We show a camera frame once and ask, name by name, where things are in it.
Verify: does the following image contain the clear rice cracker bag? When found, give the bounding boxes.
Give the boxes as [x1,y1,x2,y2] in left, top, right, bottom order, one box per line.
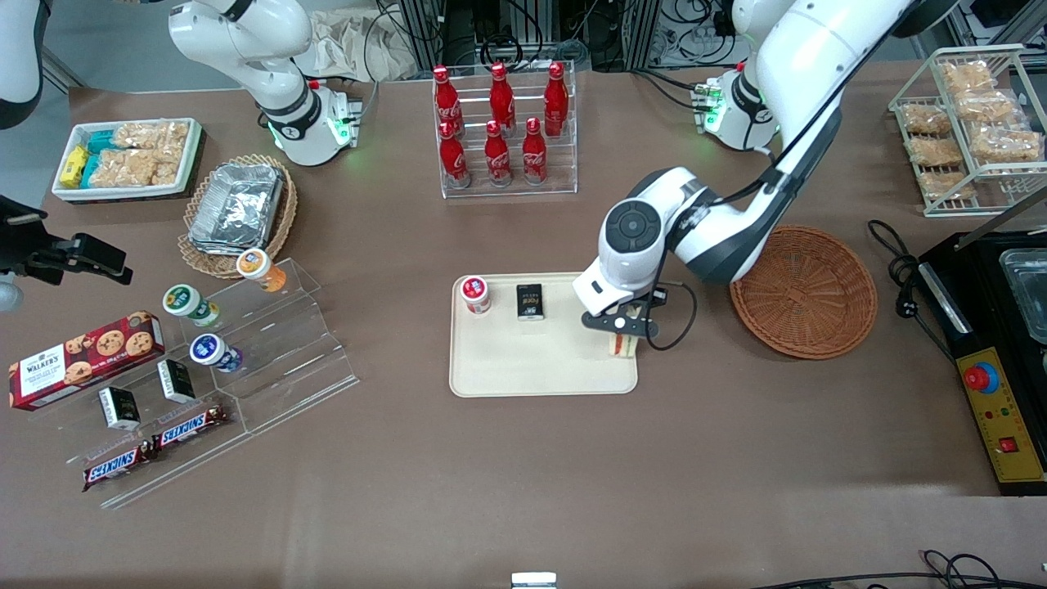
[955,88,1025,125]
[113,120,191,151]
[938,61,995,96]
[917,169,977,202]
[908,134,965,169]
[88,148,182,188]
[968,124,1045,164]
[900,101,955,137]

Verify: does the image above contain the Snickers chocolate bar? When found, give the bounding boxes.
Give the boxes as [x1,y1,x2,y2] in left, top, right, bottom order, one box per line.
[82,442,158,492]
[151,403,231,453]

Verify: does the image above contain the brown round wicker basket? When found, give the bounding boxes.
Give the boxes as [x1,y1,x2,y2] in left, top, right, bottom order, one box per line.
[729,226,879,361]

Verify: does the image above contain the black floor cable bundle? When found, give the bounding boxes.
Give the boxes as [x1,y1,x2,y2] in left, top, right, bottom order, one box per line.
[753,549,1047,589]

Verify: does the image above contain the grey metal bar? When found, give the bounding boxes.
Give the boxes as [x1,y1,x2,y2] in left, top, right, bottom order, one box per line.
[954,187,1047,250]

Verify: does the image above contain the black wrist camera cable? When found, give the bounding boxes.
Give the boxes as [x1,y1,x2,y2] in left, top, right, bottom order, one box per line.
[645,106,845,353]

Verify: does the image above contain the green lid yoghurt cup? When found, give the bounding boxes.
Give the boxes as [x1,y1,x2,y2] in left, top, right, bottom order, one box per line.
[162,284,221,329]

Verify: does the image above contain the orange lid yoghurt cup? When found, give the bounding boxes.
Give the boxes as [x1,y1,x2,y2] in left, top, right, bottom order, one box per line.
[236,248,288,294]

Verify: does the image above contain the stacked aluminium foil containers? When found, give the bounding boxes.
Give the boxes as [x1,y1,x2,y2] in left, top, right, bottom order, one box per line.
[187,163,286,255]

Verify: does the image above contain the clear acrylic stepped display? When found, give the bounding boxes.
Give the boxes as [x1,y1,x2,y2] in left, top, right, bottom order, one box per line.
[31,257,361,510]

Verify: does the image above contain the yellow snack packet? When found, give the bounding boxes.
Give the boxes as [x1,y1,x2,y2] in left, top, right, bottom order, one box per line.
[60,145,90,188]

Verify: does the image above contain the red Walkers cookie box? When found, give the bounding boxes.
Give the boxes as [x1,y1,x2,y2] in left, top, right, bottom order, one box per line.
[8,311,166,411]

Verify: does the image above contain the black power cable with plug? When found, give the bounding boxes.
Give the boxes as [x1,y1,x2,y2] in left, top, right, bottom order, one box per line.
[867,218,959,362]

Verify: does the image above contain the black appliance with glass dish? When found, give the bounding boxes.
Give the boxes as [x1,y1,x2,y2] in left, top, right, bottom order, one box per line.
[916,232,1047,497]

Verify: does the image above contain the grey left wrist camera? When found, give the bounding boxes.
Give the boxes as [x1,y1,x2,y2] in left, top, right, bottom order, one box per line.
[572,263,657,319]

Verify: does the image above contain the red lid yoghurt cup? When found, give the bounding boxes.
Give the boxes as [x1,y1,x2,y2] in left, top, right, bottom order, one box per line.
[461,276,493,317]

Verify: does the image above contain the white wire shelf rack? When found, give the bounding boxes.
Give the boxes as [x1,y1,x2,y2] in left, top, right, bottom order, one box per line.
[888,44,1047,218]

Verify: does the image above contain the yellow emergency stop control box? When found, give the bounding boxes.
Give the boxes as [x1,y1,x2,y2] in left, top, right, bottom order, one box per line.
[955,347,1047,484]

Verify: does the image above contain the white rectangular snack bin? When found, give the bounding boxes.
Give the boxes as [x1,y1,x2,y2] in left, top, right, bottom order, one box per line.
[52,118,204,202]

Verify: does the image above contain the crumpled beige cloth bag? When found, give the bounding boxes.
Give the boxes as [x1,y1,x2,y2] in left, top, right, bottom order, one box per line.
[293,7,420,83]

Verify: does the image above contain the cream plastic serving tray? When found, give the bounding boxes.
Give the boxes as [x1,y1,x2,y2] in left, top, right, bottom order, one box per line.
[449,271,639,398]

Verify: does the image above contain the red cola bottle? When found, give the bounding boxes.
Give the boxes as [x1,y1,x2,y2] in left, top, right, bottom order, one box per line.
[521,118,548,187]
[489,63,517,133]
[439,121,472,190]
[432,65,465,138]
[543,62,570,139]
[483,121,513,188]

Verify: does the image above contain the aluminium frame equipment rack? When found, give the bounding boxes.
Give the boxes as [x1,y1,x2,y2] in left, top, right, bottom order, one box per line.
[384,0,741,73]

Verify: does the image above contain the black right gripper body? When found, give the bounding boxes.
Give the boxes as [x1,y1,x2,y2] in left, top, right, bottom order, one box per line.
[0,195,80,287]

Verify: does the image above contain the clear acrylic bottle rack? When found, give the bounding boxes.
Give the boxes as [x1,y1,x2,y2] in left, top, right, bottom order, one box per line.
[432,61,579,200]

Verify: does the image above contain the light woven wicker basket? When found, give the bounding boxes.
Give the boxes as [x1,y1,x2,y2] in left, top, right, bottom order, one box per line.
[177,154,299,281]

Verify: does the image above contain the blue lid yoghurt cup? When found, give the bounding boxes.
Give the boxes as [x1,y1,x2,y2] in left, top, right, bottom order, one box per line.
[190,334,245,375]

